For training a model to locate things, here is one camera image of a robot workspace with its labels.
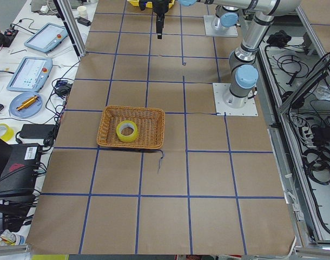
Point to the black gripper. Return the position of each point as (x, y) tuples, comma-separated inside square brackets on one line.
[(159, 6)]

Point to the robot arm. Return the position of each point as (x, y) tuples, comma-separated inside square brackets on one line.
[(225, 17), (241, 60)]

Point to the spare yellow tape roll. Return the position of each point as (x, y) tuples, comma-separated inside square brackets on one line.
[(6, 133)]

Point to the yellow plastic basket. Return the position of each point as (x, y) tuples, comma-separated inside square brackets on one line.
[(148, 3)]

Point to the black power adapter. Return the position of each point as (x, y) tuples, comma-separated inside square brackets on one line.
[(84, 21)]

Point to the brown wicker basket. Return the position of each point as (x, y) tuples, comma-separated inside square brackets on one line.
[(150, 123)]

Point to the right teach pendant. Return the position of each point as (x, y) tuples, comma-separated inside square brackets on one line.
[(47, 38)]

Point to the teach pendant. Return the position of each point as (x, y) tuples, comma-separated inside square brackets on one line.
[(30, 75), (47, 38)]

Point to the left teach pendant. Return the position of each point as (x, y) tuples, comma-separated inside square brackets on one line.
[(30, 75)]

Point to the blue plate with brass part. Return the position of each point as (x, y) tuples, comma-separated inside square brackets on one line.
[(26, 105)]

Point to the black computer box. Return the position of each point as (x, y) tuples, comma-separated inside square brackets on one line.
[(18, 164)]

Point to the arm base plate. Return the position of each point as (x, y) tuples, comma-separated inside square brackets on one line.
[(226, 104), (224, 32)]

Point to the aluminium frame post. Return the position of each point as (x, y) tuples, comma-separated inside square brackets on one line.
[(65, 11)]

